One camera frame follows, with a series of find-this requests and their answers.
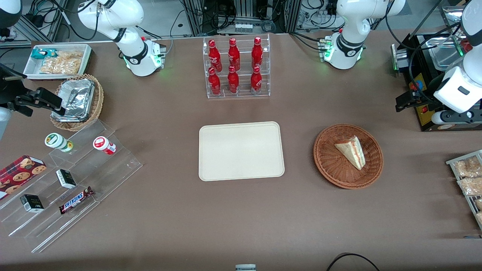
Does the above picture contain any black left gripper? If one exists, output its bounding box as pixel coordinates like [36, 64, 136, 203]
[395, 89, 436, 113]

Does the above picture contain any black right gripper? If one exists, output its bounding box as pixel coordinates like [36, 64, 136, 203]
[8, 88, 63, 116]

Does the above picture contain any triangular sandwich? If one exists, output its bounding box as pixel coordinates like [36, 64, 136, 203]
[334, 135, 366, 171]

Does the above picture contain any light tan wicker basket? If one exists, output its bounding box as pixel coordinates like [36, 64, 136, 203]
[50, 74, 104, 132]

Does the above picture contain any tray of packaged snacks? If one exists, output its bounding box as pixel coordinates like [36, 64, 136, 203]
[445, 149, 482, 230]

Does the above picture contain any brown round wicker basket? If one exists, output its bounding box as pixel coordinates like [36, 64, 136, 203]
[313, 123, 384, 189]

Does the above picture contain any beige plastic tray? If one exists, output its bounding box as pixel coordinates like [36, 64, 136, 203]
[198, 121, 285, 182]

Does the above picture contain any silver foil container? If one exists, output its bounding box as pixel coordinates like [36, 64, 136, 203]
[51, 78, 95, 123]

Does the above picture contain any white rectangular plastic bin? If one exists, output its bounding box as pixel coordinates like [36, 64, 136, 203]
[23, 44, 93, 80]

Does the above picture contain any clear bag of chips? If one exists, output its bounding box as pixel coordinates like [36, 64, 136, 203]
[40, 51, 84, 75]

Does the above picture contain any green lid white cup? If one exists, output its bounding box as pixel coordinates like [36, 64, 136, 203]
[44, 133, 74, 153]

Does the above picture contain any teal snack packet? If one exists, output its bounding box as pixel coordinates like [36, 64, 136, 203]
[31, 48, 59, 61]

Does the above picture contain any black hot food display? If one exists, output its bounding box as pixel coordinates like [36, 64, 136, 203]
[392, 32, 482, 132]

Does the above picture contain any stainless steel food pan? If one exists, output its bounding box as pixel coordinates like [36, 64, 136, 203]
[427, 36, 465, 71]

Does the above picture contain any red lid white cup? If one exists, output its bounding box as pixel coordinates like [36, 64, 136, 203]
[93, 136, 117, 155]

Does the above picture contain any red tartan cookie box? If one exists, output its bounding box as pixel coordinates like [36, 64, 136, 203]
[0, 155, 47, 200]

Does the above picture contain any small black carton box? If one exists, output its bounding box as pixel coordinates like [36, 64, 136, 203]
[20, 194, 44, 213]
[56, 169, 77, 189]

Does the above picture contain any clear acrylic stepped shelf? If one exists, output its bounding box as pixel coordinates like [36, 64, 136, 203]
[0, 120, 143, 253]

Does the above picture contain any Snickers chocolate bar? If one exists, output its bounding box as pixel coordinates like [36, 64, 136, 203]
[59, 186, 95, 215]

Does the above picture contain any red cola bottle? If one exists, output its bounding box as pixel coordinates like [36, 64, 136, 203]
[250, 65, 263, 95]
[208, 67, 221, 96]
[228, 38, 241, 71]
[252, 37, 264, 69]
[208, 39, 223, 72]
[227, 65, 240, 94]

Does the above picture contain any clear acrylic bottle rack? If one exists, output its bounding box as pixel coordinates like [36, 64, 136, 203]
[203, 34, 271, 99]

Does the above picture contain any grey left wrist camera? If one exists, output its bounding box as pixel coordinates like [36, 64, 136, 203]
[431, 110, 482, 125]

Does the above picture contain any black looped cable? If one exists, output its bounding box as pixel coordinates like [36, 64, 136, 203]
[326, 253, 381, 271]

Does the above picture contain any aluminium frame rack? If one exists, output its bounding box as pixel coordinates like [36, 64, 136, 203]
[180, 0, 302, 36]

